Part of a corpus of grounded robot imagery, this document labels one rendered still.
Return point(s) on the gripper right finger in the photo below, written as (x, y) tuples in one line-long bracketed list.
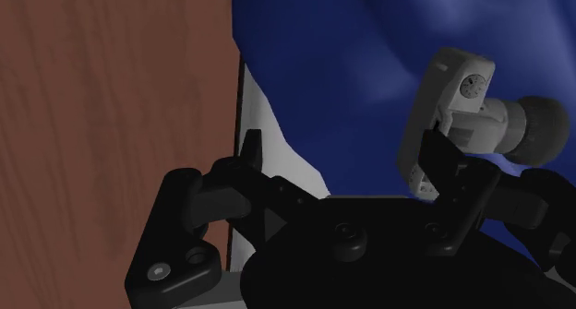
[(468, 186)]

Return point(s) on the grey photo camera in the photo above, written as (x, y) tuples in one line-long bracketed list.
[(463, 96)]

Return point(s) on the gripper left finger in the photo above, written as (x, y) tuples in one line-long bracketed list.
[(175, 236)]

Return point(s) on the bed with blue cover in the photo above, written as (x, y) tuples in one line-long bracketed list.
[(337, 96)]

